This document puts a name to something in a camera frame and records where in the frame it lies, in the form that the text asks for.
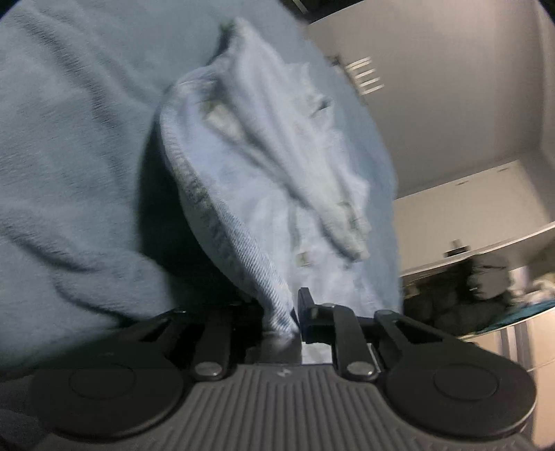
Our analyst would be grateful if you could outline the light blue denim jeans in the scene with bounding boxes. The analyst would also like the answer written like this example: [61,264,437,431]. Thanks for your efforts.
[158,18,401,339]

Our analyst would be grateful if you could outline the dark clothes pile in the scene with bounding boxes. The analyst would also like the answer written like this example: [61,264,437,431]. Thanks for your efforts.
[403,254,513,337]

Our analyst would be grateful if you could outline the blue fleece bed blanket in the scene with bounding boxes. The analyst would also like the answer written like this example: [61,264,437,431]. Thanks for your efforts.
[1,1,401,376]

